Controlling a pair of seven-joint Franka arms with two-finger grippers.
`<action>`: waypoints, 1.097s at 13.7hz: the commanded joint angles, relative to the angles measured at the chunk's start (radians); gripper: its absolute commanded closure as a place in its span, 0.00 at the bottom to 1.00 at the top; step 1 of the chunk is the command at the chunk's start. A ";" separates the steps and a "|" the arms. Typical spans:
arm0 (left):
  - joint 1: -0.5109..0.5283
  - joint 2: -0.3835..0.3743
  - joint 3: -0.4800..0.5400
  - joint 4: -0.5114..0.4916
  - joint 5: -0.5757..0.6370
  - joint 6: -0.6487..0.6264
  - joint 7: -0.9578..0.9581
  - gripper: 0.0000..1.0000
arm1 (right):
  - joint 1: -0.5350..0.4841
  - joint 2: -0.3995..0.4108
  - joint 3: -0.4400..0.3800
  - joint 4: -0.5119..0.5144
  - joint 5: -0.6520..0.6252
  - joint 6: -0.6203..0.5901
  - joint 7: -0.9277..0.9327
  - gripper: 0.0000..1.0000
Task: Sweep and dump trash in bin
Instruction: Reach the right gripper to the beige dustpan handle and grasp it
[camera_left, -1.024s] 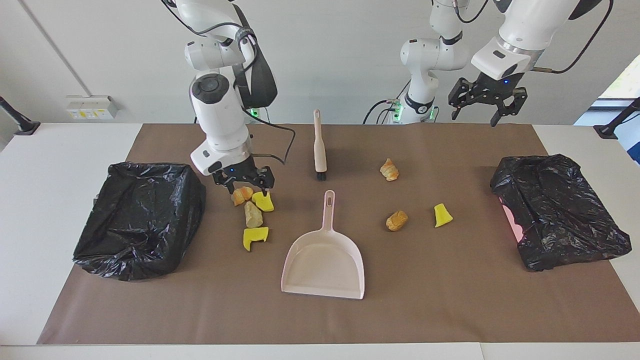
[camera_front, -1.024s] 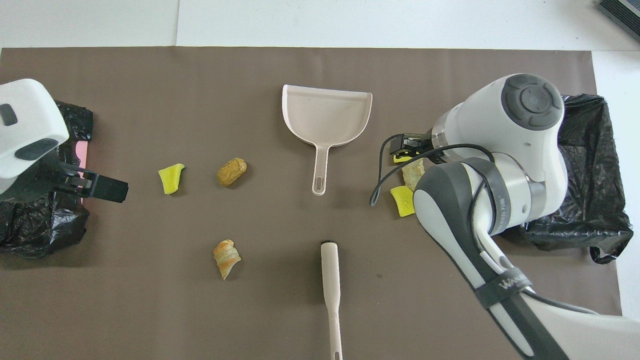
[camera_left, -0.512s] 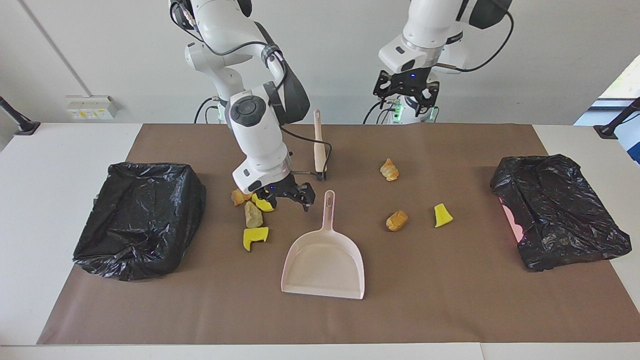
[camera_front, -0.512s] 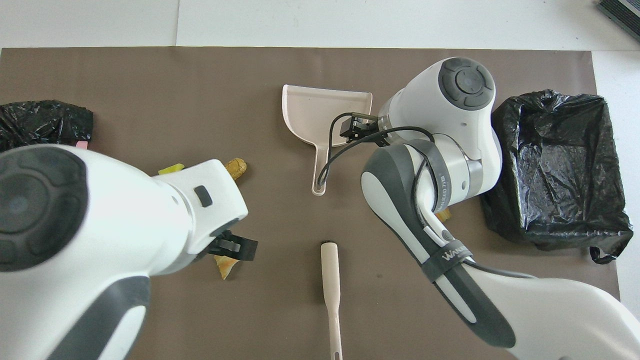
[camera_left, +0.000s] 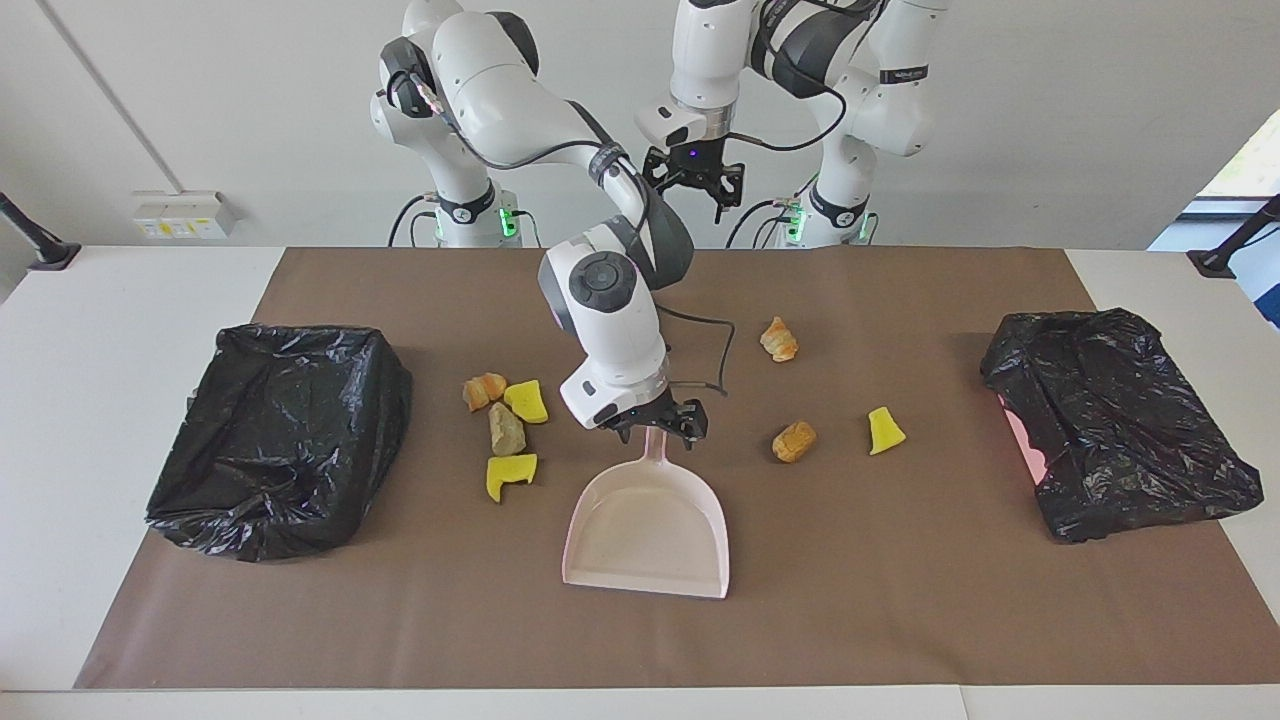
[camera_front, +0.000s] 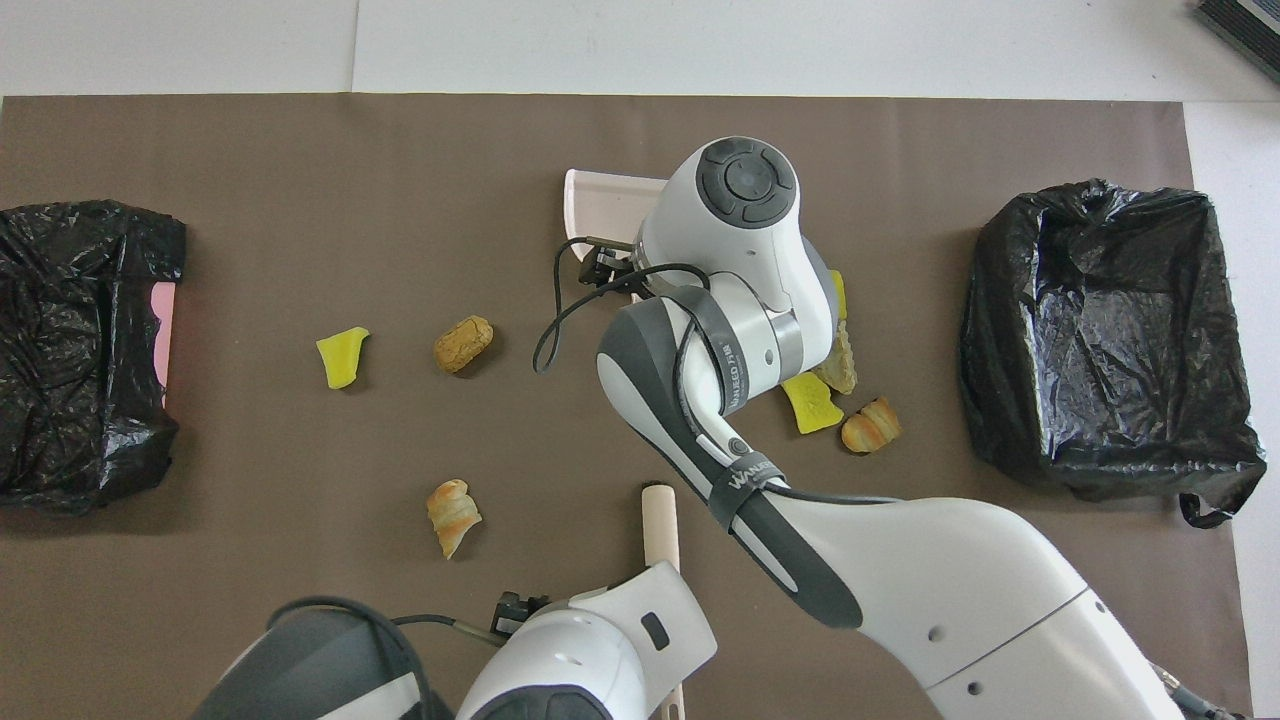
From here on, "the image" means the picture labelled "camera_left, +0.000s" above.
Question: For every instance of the bin lined with black bag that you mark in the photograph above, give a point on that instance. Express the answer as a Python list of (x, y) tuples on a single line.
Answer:
[(280, 450)]

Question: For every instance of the pink bin with black bag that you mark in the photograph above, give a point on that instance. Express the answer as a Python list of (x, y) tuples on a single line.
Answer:
[(1120, 420)]

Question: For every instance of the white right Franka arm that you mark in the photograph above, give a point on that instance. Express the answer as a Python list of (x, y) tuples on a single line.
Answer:
[(490, 90)]

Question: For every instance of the orange striped croissant toy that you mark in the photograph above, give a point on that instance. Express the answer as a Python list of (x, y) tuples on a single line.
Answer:
[(483, 392)]

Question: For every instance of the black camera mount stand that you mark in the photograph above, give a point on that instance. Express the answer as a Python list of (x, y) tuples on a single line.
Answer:
[(1212, 264), (50, 255)]

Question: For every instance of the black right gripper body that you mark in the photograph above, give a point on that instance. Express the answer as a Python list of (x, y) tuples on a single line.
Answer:
[(655, 412)]

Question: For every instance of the white wall socket box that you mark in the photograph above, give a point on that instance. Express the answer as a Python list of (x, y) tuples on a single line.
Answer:
[(180, 215)]

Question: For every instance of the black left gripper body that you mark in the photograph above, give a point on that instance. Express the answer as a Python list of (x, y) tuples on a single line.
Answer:
[(690, 165)]

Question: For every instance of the yellow sponge piece with notch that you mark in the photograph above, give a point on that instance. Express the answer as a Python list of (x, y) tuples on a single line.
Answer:
[(505, 475)]

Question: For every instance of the yellow sponge square piece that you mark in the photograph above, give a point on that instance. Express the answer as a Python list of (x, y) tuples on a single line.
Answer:
[(527, 402)]

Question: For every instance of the tan striped croissant toy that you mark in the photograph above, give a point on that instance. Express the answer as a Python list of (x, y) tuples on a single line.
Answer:
[(779, 342)]

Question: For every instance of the brown potato-shaped bread toy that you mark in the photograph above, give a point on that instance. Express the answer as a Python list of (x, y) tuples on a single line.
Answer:
[(794, 441)]

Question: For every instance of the brown paper table mat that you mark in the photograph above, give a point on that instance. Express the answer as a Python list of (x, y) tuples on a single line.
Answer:
[(640, 640)]

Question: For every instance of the window with dark frame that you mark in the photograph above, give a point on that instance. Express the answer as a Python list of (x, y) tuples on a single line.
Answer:
[(1250, 170)]

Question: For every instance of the pale beige rock-like chunk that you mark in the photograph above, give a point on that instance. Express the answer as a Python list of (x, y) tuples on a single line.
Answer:
[(506, 432)]

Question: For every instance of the pale pink plastic dustpan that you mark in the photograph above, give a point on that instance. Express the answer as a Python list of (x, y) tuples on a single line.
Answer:
[(645, 530)]

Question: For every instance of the yellow sponge wedge piece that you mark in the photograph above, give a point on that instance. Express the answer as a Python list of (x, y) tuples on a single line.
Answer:
[(883, 432)]

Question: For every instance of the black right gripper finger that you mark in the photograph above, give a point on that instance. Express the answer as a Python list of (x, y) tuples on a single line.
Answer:
[(623, 437), (696, 427)]

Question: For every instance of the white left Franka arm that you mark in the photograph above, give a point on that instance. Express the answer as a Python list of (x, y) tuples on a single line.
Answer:
[(900, 110)]

